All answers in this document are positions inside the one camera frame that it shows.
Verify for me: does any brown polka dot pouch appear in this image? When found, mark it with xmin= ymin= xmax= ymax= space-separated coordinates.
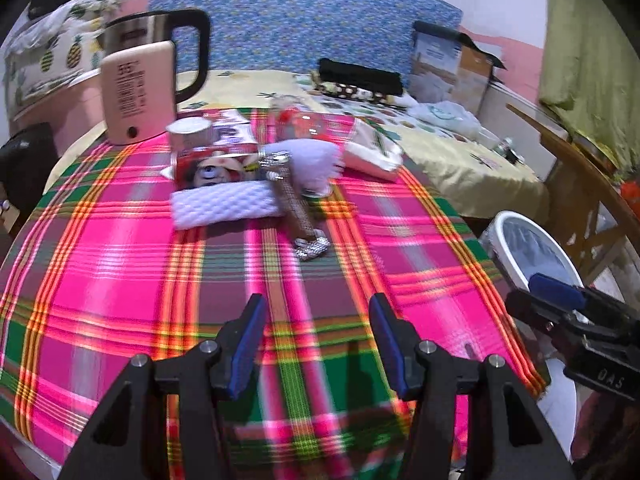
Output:
xmin=312 ymin=82 xmax=386 ymax=106

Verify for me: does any black speaker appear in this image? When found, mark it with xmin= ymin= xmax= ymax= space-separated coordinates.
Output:
xmin=0 ymin=122 xmax=61 ymax=231

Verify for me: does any pineapple print bundle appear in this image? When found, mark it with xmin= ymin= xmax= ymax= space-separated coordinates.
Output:
xmin=4 ymin=0 xmax=123 ymax=111

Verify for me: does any small dark bottle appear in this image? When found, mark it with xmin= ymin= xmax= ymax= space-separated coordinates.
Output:
xmin=495 ymin=137 xmax=526 ymax=163

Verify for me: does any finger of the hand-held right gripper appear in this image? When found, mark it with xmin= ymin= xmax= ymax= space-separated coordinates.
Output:
xmin=504 ymin=289 xmax=577 ymax=334
xmin=529 ymin=273 xmax=619 ymax=314

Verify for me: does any red printed box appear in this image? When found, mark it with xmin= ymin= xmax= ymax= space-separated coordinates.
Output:
xmin=172 ymin=145 xmax=261 ymax=193

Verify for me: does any white tissue pack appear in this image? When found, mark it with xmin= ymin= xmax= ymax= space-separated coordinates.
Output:
xmin=342 ymin=120 xmax=403 ymax=181

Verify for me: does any cardboard box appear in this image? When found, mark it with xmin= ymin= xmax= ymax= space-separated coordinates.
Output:
xmin=411 ymin=20 xmax=508 ymax=116

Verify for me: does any black folded cloth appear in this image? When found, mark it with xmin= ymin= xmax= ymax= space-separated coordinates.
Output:
xmin=318 ymin=58 xmax=403 ymax=96

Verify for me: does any blue patterned mattress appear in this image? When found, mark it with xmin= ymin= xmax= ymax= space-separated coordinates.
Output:
xmin=149 ymin=0 xmax=462 ymax=91

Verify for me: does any person's right forearm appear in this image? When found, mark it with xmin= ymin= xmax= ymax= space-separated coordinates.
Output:
xmin=570 ymin=391 xmax=640 ymax=480

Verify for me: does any white trash bin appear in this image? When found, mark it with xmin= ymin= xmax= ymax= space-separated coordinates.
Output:
xmin=480 ymin=210 xmax=587 ymax=461

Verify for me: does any green curtain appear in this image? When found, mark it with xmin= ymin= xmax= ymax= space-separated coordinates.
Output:
xmin=539 ymin=0 xmax=640 ymax=181

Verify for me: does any purple tissue pack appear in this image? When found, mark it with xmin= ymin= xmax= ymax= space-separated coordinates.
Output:
xmin=210 ymin=109 xmax=257 ymax=148

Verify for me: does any silver tape roll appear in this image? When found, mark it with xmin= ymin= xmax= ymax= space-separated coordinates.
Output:
xmin=166 ymin=116 xmax=215 ymax=153

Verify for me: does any white foam sheet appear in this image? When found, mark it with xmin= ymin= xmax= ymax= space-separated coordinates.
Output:
xmin=170 ymin=180 xmax=283 ymax=231

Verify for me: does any white plastic bag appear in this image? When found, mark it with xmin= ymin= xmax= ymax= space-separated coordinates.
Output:
xmin=412 ymin=100 xmax=483 ymax=136

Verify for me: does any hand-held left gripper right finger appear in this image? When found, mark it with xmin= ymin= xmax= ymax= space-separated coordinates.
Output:
xmin=369 ymin=292 xmax=576 ymax=480

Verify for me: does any wooden chair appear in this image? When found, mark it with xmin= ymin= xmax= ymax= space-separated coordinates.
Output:
xmin=505 ymin=104 xmax=640 ymax=281

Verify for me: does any pink steel electric kettle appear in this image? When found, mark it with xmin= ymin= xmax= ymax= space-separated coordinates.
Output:
xmin=100 ymin=9 xmax=212 ymax=147

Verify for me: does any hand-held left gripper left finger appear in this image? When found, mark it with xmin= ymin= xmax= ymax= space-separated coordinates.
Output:
xmin=60 ymin=292 xmax=268 ymax=480

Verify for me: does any yellow bedsheet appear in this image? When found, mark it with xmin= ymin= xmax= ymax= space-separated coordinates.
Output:
xmin=177 ymin=69 xmax=551 ymax=218

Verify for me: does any clear plastic bottle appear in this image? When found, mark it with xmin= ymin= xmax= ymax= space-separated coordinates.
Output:
xmin=267 ymin=97 xmax=331 ymax=143

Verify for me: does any white plush cloth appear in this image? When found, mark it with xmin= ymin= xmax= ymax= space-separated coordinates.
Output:
xmin=260 ymin=139 xmax=346 ymax=197

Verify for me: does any pink plaid tablecloth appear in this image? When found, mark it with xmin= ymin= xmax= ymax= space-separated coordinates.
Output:
xmin=0 ymin=107 xmax=551 ymax=480

